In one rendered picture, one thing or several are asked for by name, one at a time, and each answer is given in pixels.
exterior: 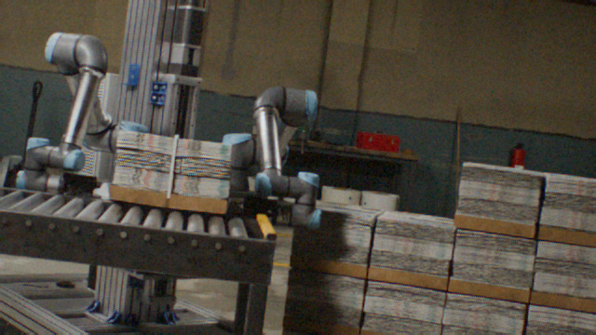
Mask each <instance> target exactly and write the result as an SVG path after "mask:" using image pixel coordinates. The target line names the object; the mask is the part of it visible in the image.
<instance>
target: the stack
mask: <svg viewBox="0 0 596 335"><path fill-rule="evenodd" d="M316 206H317V208H319V209H320V211H321V217H320V224H319V227H318V228H317V229H308V228H306V229H305V228H299V227H294V228H293V232H292V233H293V237H292V241H291V255H292V256H299V257H306V258H312V259H319V260H324V261H337V262H342V263H350V264H356V265H361V266H369V265H371V267H376V268H382V269H389V270H395V271H402V272H408V273H415V274H420V275H433V276H439V277H445V278H448V276H449V273H450V272H453V273H452V276H451V278H450V279H454V280H461V281H467V282H473V283H479V284H484V285H492V286H498V287H504V288H515V289H522V290H528V291H529V289H530V290H531V292H539V293H544V292H546V293H552V294H559V295H564V296H571V297H577V298H583V299H589V300H595V301H596V248H594V247H588V246H581V245H574V244H570V245H567V243H566V244H562V243H555V242H549V241H543V240H542V239H538V238H537V235H536V234H534V238H524V237H517V236H511V235H505V234H493V233H486V232H480V231H474V230H467V229H460V228H458V230H457V227H454V220H453V219H448V218H443V217H436V216H429V215H423V214H414V213H407V212H398V211H385V209H381V208H370V207H364V206H356V205H349V204H342V203H334V202H326V201H317V204H316ZM453 262H454V270H453V268H452V266H453ZM287 280H288V282H287V287H288V288H287V292H286V300H285V308H284V316H285V317H291V318H298V319H303V320H309V321H316V322H321V323H328V324H334V325H340V326H346V327H352V328H360V327H361V326H362V325H363V326H362V329H364V330H369V331H376V332H382V333H387V334H392V335H596V313H595V312H590V311H584V312H583V310H582V311H577V310H572V309H565V308H560V307H552V306H547V305H540V304H534V303H530V302H529V300H528V302H524V301H513V300H507V299H500V298H495V297H487V296H481V295H480V296H476V295H469V294H464V293H457V292H451V291H448V288H449V282H448V286H447V289H446V290H443V289H436V288H424V287H418V286H412V285H406V284H399V283H393V282H387V281H380V280H374V279H368V277H367V278H360V277H355V276H348V275H337V274H331V273H323V272H318V271H312V270H305V269H299V268H292V267H291V269H290V270H289V271H288V279H287ZM363 323H364V324H363ZM442 330H443V332H442V334H441V331H442Z"/></svg>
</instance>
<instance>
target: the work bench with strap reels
mask: <svg viewBox="0 0 596 335"><path fill-rule="evenodd" d="M374 132H380V133H385V132H382V131H374ZM356 138H357V139H356V146H348V145H347V146H341V145H332V144H326V143H322V142H314V141H307V142H304V152H309V153H317V154H332V155H340V156H348V157H356V158H364V159H371V160H381V161H388V162H397V163H399V164H398V173H397V179H396V188H394V194H386V193H379V192H375V191H372V192H369V191H362V192H359V191H356V190H352V189H345V188H335V187H325V186H323V187H322V193H321V201H326V202H334V203H342V204H349V205H356V206H358V205H360V206H364V207H370V208H381V209H385V211H398V208H399V201H400V186H401V177H402V171H403V163H404V164H411V165H410V174H409V180H408V189H407V195H406V204H405V210H404V212H407V213H410V210H411V203H412V195H413V181H415V174H416V166H417V160H420V158H421V156H417V155H407V154H403V153H399V148H400V137H394V136H387V135H386V133H385V135H379V133H371V132H363V131H359V132H358V133H357V137H356ZM287 144H288V148H289V149H292V150H300V152H301V151H302V142H301V141H291V139H290V140H289V141H288V143H287ZM255 178H256V177H249V182H250V190H252V191H255V190H254V185H255V184H254V183H255ZM268 199H271V200H277V205H278V204H281V205H290V206H294V199H288V197H278V196H268Z"/></svg>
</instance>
